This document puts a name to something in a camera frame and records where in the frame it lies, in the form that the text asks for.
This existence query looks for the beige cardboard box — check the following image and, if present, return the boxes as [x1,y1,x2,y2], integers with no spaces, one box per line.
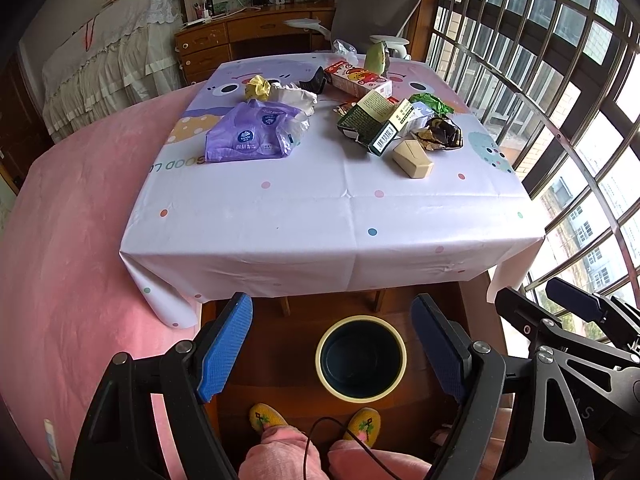
[392,139,433,179]

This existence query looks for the purple plastic bag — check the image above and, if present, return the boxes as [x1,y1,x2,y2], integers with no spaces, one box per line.
[204,99,310,164]

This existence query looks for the white paper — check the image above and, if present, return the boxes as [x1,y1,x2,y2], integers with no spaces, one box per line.
[269,82,318,117]

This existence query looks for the red cartoon snack box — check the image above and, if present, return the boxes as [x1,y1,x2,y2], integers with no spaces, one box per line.
[324,61,393,99]

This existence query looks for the round cream trash bin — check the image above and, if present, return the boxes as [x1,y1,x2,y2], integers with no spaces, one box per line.
[314,315,408,404]

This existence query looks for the left yellow embroidered slipper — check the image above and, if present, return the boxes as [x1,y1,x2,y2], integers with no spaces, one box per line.
[248,403,288,434]

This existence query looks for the yellow embroidered slipper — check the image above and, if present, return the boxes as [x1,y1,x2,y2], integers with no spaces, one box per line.
[343,408,382,448]
[248,403,288,434]

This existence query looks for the right yellow embroidered slipper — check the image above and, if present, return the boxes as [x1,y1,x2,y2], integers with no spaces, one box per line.
[343,408,382,448]

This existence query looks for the pink trouser legs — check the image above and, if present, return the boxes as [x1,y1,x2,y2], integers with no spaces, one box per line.
[238,426,431,480]

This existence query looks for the cartoon patterned tablecloth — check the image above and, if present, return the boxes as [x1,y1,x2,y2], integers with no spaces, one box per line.
[119,53,544,327]

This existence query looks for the black gold foil wrapper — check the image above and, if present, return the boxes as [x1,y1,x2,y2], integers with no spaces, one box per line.
[411,116,463,152]

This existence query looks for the white green medicine box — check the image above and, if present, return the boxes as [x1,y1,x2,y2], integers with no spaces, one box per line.
[366,100,412,156]

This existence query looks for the blue white carton box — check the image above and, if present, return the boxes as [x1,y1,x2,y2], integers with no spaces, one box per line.
[407,101,436,129]

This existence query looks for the green crumpled wrapper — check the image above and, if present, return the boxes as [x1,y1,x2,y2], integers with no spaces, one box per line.
[409,92,454,115]

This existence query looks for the dark green carton box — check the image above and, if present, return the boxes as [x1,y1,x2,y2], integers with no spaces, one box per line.
[337,90,399,148]

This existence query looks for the yellow crumpled wrapper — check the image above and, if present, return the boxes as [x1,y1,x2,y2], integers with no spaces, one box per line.
[244,75,271,101]

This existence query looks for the wooden desk with drawers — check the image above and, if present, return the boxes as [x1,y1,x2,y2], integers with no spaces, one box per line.
[175,2,335,84]

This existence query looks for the clear plastic bag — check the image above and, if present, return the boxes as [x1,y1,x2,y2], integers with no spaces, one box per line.
[332,39,358,66]

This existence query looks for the white lace covered furniture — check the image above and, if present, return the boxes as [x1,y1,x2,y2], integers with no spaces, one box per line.
[41,0,182,142]

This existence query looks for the grey office chair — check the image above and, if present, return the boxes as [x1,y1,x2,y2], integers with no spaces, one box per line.
[285,0,421,60]

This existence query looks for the wooden table frame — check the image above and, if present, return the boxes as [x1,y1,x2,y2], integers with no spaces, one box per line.
[278,288,388,316]

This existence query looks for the black cable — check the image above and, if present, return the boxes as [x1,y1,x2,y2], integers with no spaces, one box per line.
[301,416,404,480]

